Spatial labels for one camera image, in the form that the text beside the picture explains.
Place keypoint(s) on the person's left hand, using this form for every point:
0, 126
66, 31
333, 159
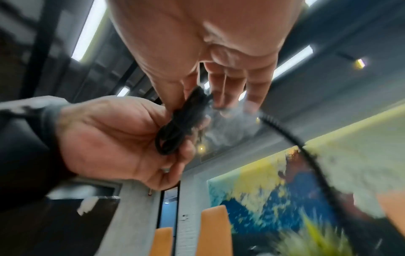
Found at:
110, 137

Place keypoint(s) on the person's right hand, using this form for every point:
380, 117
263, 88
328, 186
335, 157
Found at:
205, 32

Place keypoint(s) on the black left wristband with markers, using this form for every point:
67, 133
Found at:
25, 150

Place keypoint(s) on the dark framed glass door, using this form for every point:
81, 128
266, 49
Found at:
169, 207

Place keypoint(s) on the row of ceiling light strips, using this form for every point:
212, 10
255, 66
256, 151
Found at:
88, 32

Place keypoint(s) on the black ceiling spotlight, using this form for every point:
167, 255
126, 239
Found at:
360, 63

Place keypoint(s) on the green potted plant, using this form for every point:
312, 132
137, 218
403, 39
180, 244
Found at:
316, 240

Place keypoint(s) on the white wall thermostat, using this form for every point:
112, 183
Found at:
185, 217

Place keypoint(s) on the colourful abstract wall painting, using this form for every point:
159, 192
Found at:
269, 190

